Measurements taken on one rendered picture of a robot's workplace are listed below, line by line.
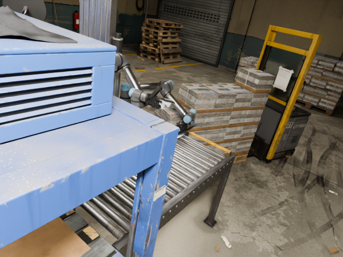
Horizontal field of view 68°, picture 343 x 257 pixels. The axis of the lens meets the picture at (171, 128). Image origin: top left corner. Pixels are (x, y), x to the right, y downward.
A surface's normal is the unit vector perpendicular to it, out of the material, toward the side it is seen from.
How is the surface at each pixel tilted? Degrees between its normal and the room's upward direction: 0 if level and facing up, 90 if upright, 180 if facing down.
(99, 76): 90
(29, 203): 90
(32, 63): 90
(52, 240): 0
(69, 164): 0
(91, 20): 90
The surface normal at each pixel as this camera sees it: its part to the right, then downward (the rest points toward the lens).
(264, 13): -0.61, 0.25
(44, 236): 0.17, -0.88
